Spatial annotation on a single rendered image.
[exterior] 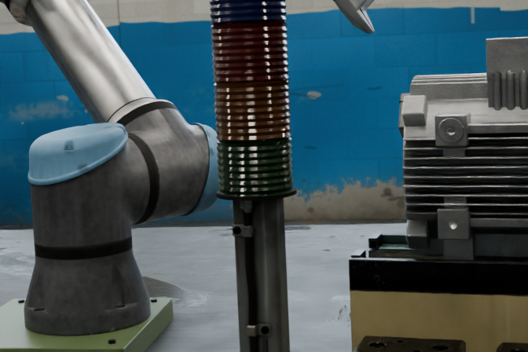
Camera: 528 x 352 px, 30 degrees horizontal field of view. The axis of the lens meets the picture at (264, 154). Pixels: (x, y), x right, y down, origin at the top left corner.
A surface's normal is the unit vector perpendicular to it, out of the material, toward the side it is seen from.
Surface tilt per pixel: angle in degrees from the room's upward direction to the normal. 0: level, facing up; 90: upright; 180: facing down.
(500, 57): 90
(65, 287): 72
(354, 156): 90
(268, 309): 90
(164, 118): 45
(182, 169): 79
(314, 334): 0
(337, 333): 0
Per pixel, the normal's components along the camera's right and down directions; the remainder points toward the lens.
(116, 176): 0.76, -0.02
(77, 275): 0.03, -0.20
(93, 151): 0.45, 0.03
